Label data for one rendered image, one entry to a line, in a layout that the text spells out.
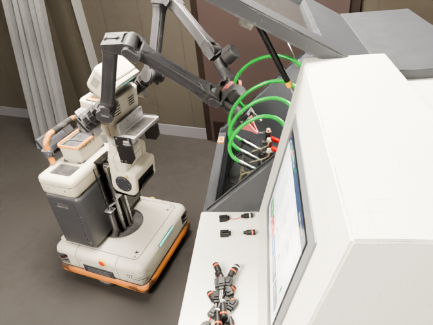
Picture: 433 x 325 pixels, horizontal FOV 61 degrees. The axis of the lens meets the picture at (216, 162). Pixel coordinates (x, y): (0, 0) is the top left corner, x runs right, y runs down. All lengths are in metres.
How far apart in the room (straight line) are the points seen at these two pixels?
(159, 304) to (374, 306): 1.90
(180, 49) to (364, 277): 3.16
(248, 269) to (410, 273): 0.71
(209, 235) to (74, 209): 1.10
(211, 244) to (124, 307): 1.26
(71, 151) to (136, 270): 0.77
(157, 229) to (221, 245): 1.19
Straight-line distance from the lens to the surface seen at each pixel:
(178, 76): 1.47
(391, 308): 0.62
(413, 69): 1.19
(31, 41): 4.03
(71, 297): 2.64
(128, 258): 2.31
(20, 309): 2.74
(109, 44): 1.44
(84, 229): 2.32
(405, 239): 0.52
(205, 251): 1.27
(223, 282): 1.12
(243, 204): 1.37
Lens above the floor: 1.90
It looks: 34 degrees down
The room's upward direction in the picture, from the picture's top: 7 degrees counter-clockwise
